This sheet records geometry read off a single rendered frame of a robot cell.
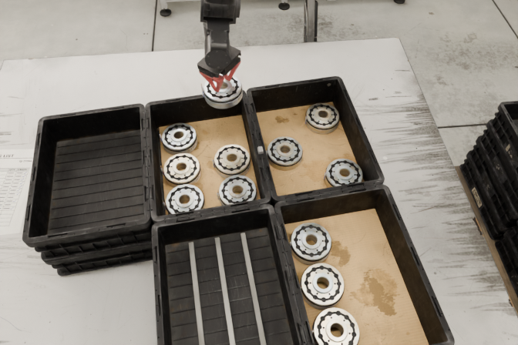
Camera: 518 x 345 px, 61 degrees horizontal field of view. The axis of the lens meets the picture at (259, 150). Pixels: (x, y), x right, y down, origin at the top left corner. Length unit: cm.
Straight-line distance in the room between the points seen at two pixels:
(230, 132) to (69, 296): 64
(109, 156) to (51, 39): 198
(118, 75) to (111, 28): 144
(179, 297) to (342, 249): 42
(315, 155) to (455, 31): 215
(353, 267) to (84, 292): 72
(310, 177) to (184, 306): 48
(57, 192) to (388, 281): 91
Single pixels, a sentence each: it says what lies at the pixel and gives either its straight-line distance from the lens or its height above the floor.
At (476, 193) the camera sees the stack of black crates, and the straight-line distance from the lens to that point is 219.
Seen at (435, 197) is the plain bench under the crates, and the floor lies 70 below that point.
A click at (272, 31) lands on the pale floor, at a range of 303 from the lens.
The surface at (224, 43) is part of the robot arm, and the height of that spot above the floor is 126.
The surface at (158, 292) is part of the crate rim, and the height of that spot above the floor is 93.
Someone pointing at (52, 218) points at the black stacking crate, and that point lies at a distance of 130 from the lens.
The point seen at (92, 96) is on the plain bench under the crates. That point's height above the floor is 70.
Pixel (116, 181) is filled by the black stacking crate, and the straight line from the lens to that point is 130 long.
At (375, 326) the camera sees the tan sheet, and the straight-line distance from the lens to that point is 111.
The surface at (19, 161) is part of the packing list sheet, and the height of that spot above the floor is 70.
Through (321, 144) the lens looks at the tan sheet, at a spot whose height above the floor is 83.
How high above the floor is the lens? 188
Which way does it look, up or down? 54 degrees down
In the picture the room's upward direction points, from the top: straight up
